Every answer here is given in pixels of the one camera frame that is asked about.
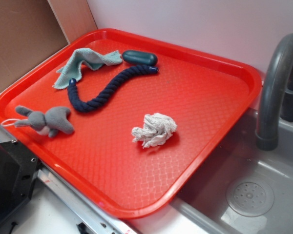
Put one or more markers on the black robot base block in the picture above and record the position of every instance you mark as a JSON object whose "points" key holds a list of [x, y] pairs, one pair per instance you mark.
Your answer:
{"points": [[18, 172]]}

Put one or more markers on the crumpled white paper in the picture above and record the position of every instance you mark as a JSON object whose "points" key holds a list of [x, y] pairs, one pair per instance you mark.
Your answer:
{"points": [[156, 130]]}

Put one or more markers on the red plastic tray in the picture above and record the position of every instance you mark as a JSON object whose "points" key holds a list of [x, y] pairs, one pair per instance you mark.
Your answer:
{"points": [[204, 94]]}

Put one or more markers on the dark green oval capsule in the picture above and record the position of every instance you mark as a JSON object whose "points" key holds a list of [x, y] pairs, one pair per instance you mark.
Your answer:
{"points": [[139, 58]]}

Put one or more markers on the light teal cloth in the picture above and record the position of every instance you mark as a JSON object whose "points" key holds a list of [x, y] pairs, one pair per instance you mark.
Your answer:
{"points": [[88, 57]]}

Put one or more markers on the grey plush bunny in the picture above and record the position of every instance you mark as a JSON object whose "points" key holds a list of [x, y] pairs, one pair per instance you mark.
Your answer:
{"points": [[49, 123]]}

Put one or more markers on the grey plastic sink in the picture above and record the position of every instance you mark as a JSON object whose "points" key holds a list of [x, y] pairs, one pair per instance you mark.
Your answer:
{"points": [[203, 198]]}

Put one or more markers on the round sink drain cover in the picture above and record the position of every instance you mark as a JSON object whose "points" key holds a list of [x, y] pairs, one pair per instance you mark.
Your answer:
{"points": [[250, 196]]}

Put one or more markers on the grey plastic faucet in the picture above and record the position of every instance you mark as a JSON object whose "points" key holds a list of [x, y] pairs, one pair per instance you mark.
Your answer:
{"points": [[277, 95]]}

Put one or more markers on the brown cardboard panel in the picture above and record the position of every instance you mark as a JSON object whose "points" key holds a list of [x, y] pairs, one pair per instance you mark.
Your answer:
{"points": [[33, 30]]}

